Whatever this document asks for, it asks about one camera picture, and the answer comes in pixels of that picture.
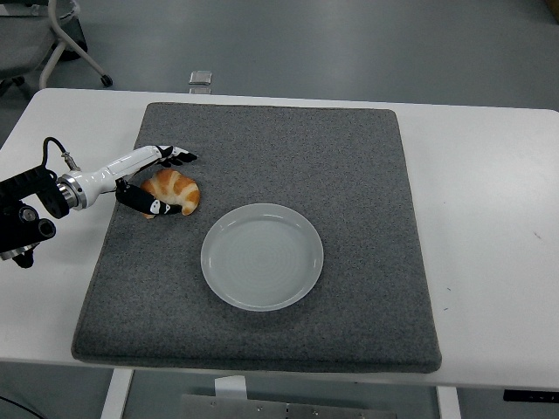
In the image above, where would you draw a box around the grey felt mat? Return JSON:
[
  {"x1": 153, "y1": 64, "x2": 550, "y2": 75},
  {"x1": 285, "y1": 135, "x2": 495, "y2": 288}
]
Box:
[{"x1": 71, "y1": 101, "x2": 443, "y2": 374}]

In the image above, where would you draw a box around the black floor cable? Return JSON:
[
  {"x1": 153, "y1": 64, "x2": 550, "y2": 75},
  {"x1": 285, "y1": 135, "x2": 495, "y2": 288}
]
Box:
[{"x1": 0, "y1": 395, "x2": 30, "y2": 419}]

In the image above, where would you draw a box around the grey metal plate with screws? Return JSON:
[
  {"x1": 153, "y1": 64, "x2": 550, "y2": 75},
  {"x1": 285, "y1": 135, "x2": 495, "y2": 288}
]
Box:
[{"x1": 180, "y1": 394, "x2": 398, "y2": 419}]

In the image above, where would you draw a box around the white label under table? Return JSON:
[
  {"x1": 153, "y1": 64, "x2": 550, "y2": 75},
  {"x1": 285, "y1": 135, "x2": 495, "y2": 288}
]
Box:
[{"x1": 213, "y1": 375, "x2": 249, "y2": 399}]

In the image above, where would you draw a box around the black table control panel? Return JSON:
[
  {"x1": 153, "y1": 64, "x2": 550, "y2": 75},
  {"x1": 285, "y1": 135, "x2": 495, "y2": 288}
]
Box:
[{"x1": 502, "y1": 388, "x2": 559, "y2": 402}]

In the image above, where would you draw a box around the grey chair with white frame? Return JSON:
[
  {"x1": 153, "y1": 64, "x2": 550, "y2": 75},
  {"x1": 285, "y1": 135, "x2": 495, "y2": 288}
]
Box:
[{"x1": 0, "y1": 0, "x2": 114, "y2": 100}]

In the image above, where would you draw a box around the white table leg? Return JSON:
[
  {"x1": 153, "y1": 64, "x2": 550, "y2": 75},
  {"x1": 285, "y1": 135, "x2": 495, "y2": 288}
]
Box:
[
  {"x1": 436, "y1": 386, "x2": 462, "y2": 419},
  {"x1": 100, "y1": 368, "x2": 135, "y2": 419}
]

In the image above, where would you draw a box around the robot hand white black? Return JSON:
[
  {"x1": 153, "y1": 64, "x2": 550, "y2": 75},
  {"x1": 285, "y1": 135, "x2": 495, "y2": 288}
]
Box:
[{"x1": 73, "y1": 143, "x2": 198, "y2": 219}]

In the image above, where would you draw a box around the pale grey round plate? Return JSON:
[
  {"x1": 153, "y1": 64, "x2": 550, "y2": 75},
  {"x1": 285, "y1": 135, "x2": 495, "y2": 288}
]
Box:
[{"x1": 200, "y1": 203, "x2": 325, "y2": 313}]

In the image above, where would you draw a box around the croissant bread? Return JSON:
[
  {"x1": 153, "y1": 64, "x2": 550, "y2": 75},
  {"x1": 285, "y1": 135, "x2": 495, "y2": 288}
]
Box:
[{"x1": 139, "y1": 168, "x2": 203, "y2": 220}]

